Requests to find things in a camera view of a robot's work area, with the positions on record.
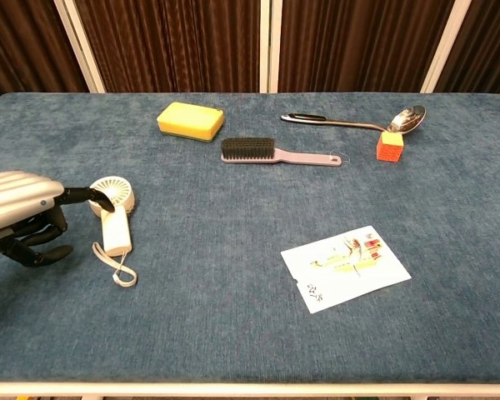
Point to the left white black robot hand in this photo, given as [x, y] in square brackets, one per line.
[16, 200]

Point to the brown pleated curtain panel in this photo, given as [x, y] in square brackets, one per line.
[487, 46]
[175, 46]
[25, 46]
[358, 46]

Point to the yellow sponge block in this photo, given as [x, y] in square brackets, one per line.
[189, 121]

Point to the blue table cloth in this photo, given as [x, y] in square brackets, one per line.
[233, 233]

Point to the grey brush black bristles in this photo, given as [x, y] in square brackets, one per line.
[250, 151]

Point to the white printed card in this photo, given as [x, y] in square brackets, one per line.
[346, 271]

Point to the orange yellow cube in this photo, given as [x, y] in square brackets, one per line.
[389, 148]

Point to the white screen frame post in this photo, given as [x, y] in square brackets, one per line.
[446, 46]
[274, 46]
[264, 46]
[81, 50]

